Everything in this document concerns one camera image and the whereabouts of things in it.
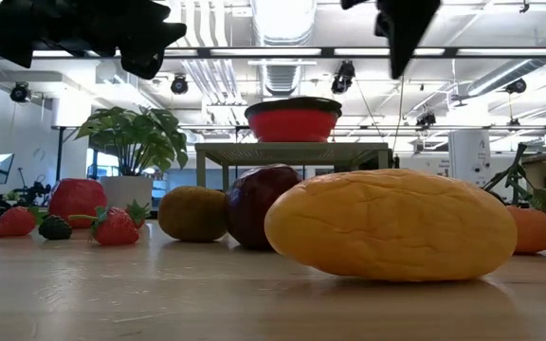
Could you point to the black ceiling spotlight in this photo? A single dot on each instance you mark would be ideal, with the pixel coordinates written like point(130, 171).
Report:
point(19, 92)
point(425, 119)
point(343, 78)
point(516, 86)
point(179, 84)

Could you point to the potted monstera plant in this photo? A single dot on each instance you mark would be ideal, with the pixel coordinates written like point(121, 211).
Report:
point(135, 137)

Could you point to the black background equipment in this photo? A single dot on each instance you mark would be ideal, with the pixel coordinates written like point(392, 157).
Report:
point(31, 192)

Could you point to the tangerine with stalk and leaves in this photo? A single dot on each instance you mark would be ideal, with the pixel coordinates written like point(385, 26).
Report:
point(531, 232)

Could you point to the brown kiwi fruit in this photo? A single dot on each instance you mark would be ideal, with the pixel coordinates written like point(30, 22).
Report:
point(192, 215)

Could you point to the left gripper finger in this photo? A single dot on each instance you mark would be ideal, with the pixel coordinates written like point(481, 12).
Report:
point(159, 35)
point(142, 61)

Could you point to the green perforated metal riser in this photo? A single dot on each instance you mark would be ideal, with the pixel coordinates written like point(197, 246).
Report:
point(292, 154)

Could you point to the red collapsible colander bowl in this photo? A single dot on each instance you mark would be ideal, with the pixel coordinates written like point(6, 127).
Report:
point(292, 125)

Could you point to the blackberry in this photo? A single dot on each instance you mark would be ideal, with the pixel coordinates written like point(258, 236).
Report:
point(55, 228)

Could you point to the black overhead crossbar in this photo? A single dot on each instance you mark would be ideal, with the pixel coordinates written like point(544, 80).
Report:
point(327, 52)

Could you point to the red strawberry with long stem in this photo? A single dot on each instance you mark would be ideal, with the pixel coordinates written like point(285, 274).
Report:
point(115, 229)

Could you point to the yellow bread roll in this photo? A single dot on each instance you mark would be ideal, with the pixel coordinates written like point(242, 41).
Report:
point(391, 227)

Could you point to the silver ventilation duct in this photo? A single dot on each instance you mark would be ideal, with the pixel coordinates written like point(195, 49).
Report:
point(282, 28)

